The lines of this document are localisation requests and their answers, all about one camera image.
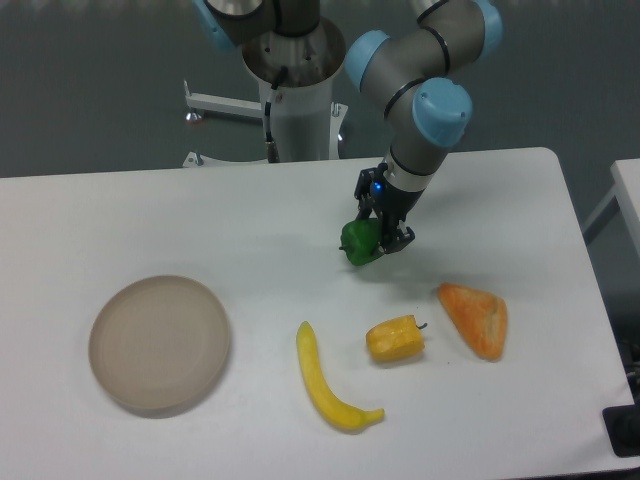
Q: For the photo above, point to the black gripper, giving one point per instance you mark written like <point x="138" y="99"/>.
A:
<point x="376" y="195"/>

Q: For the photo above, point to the green toy pepper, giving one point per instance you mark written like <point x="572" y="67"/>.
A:
<point x="360" y="241"/>

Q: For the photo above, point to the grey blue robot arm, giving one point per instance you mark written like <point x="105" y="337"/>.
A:
<point x="407" y="79"/>

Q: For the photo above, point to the yellow toy pepper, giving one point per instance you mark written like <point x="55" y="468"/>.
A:
<point x="395" y="339"/>

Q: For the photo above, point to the orange toy bread triangle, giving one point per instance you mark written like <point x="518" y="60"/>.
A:
<point x="480" y="317"/>

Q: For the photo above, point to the yellow toy banana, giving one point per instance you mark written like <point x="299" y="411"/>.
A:
<point x="332" y="409"/>

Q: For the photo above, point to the beige round plate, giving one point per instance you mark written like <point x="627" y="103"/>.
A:
<point x="158" y="347"/>

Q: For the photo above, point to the black device at table edge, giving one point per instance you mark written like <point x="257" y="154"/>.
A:
<point x="622" y="425"/>

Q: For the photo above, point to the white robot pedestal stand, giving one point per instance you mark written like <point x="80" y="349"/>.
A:
<point x="295" y="76"/>

